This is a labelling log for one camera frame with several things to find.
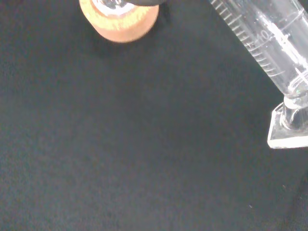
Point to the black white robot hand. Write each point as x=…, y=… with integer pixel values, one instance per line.
x=146, y=2

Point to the black cloth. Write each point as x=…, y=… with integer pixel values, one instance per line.
x=120, y=144

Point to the clear round-bottom flask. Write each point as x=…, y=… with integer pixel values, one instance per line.
x=113, y=6

